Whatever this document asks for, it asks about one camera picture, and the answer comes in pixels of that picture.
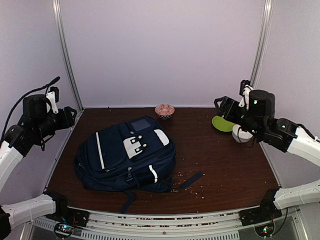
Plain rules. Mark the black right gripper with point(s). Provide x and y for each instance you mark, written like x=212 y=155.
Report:
x=226 y=101

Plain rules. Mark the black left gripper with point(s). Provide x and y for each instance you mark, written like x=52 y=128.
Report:
x=65 y=122

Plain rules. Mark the navy blue student backpack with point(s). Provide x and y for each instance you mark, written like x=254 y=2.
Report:
x=134 y=155

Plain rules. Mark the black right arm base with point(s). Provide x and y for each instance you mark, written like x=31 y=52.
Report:
x=266 y=211

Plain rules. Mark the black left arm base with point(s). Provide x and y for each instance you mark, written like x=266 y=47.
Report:
x=64 y=214

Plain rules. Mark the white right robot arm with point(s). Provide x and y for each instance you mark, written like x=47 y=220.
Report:
x=292 y=150

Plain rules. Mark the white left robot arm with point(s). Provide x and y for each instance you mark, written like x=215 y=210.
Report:
x=24 y=165

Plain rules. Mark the white bowl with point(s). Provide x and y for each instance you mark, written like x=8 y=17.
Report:
x=239 y=135

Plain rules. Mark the green plate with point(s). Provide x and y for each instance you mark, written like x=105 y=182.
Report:
x=221 y=124

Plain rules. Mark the red blue patterned bowl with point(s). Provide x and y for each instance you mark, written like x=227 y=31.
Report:
x=164 y=111

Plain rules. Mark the right aluminium frame post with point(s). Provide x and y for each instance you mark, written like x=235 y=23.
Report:
x=262 y=42

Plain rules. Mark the aluminium frame post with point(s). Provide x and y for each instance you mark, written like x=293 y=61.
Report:
x=66 y=57
x=262 y=42

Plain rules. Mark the left aluminium frame post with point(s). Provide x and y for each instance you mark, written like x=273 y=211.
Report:
x=66 y=57

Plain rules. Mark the aluminium front rail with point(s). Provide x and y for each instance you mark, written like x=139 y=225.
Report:
x=219 y=225

